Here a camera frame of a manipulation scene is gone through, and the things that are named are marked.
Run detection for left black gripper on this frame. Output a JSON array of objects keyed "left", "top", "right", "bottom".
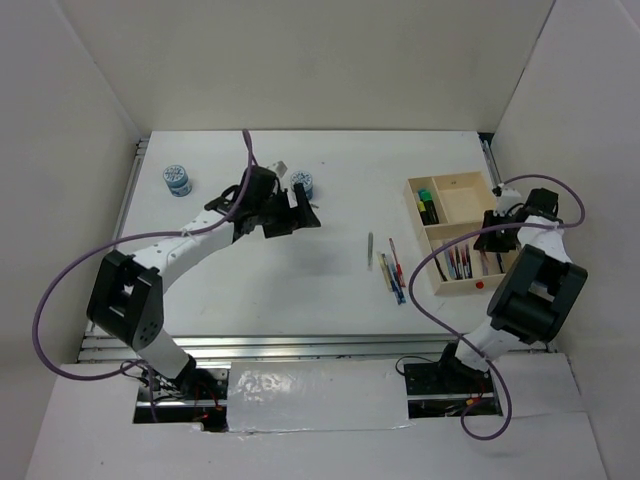
[{"left": 255, "top": 183, "right": 320, "bottom": 239}]

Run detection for violet clear-cap pen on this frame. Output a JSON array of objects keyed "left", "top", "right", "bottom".
[{"left": 463, "top": 244, "right": 473, "bottom": 279}]

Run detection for black clear-cap pen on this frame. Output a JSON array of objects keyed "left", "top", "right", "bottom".
[{"left": 454, "top": 245, "right": 466, "bottom": 280}]

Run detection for red clear-cap pen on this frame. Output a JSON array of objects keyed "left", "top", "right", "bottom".
[{"left": 446, "top": 248, "right": 458, "bottom": 280}]

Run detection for yellow highlighter marker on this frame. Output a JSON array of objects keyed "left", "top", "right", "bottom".
[{"left": 421, "top": 200, "right": 440, "bottom": 225}]

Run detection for olive green clear pen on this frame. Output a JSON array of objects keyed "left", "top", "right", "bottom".
[{"left": 367, "top": 231, "right": 374, "bottom": 271}]

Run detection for purple highlighter marker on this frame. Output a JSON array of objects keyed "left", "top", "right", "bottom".
[{"left": 417, "top": 202, "right": 429, "bottom": 226}]

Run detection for yellow clear pen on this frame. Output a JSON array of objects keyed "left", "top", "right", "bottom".
[{"left": 377, "top": 252, "right": 395, "bottom": 292}]

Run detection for red gel pen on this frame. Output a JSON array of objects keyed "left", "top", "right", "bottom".
[{"left": 388, "top": 237, "right": 406, "bottom": 288}]

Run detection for dark blue gel pen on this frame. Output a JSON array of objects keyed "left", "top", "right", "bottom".
[{"left": 381, "top": 253, "right": 399, "bottom": 305}]

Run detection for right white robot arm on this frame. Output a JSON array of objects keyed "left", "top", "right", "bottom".
[{"left": 436, "top": 185, "right": 588, "bottom": 392}]

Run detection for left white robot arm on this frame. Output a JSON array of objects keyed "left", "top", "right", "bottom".
[{"left": 87, "top": 166, "right": 321, "bottom": 399}]

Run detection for beige divided organizer tray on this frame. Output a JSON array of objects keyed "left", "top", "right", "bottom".
[{"left": 404, "top": 172, "right": 516, "bottom": 295}]

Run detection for left blue round jar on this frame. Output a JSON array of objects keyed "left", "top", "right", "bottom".
[{"left": 163, "top": 165, "right": 192, "bottom": 197}]

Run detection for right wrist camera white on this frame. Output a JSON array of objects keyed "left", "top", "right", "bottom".
[{"left": 492, "top": 183, "right": 522, "bottom": 216}]

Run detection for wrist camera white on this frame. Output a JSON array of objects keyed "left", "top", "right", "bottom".
[
  {"left": 269, "top": 161, "right": 288, "bottom": 189},
  {"left": 492, "top": 183, "right": 522, "bottom": 216}
]

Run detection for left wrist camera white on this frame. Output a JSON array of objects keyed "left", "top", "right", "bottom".
[{"left": 269, "top": 161, "right": 288, "bottom": 189}]

